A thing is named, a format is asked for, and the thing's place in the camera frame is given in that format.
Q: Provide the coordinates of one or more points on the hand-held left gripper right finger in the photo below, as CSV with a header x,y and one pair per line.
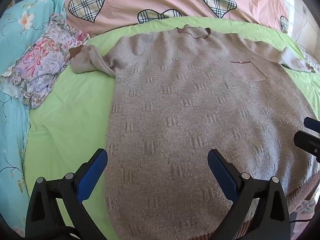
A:
x,y
222,173

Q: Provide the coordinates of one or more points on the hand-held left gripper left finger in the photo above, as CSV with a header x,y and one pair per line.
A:
x,y
92,175

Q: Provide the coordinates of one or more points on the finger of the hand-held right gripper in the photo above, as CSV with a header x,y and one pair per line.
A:
x,y
307,142
312,124

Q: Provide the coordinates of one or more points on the beige knit sweater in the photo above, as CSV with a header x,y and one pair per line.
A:
x,y
187,105

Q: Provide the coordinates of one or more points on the light green bed sheet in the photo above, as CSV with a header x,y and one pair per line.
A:
x,y
70,120

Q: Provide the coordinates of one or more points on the small-flowered mattress cover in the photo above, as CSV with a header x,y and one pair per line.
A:
x,y
303,206

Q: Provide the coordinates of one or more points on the teal floral bed sheet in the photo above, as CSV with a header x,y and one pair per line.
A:
x,y
12,135

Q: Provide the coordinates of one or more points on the floral ruffled pillow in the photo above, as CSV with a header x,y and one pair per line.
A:
x,y
42,62

